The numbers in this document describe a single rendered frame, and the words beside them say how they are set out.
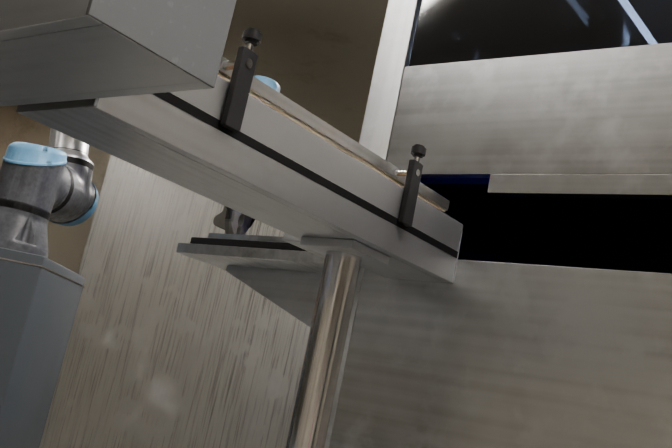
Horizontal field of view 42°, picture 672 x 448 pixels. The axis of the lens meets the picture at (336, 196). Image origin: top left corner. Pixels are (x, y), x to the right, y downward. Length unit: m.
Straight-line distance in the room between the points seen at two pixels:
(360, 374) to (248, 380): 3.53
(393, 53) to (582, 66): 0.35
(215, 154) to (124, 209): 4.25
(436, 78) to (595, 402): 0.59
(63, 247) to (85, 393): 2.26
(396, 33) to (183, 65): 0.93
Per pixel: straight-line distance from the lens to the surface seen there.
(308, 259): 1.52
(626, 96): 1.32
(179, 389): 4.96
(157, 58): 0.67
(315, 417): 1.16
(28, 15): 0.69
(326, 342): 1.17
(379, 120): 1.51
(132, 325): 5.04
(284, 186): 1.01
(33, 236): 1.80
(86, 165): 1.97
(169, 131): 0.89
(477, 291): 1.31
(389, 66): 1.55
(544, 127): 1.35
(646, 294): 1.22
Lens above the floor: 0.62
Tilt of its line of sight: 14 degrees up
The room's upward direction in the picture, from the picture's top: 12 degrees clockwise
